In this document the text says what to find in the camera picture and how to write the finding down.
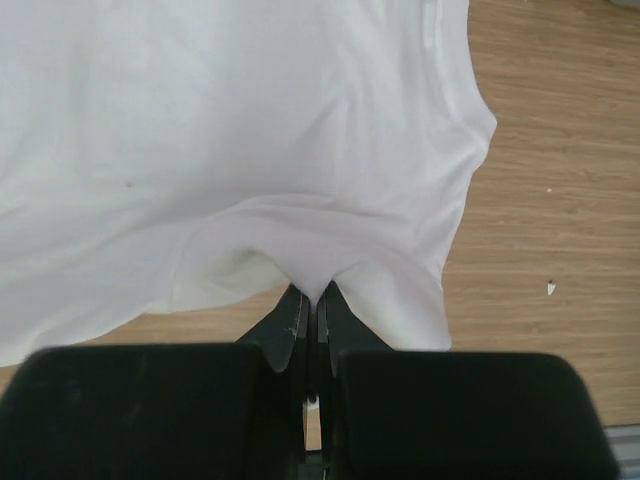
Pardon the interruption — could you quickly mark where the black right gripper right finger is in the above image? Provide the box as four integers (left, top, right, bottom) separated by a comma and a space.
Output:
317, 284, 620, 479

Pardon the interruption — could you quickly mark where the aluminium frame rail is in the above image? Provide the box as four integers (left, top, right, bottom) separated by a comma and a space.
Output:
606, 424, 640, 479

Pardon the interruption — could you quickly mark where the white t-shirt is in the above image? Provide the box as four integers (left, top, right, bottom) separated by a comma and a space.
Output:
1, 1, 496, 365

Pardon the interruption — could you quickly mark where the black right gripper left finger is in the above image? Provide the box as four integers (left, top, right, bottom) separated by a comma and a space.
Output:
1, 288, 306, 479

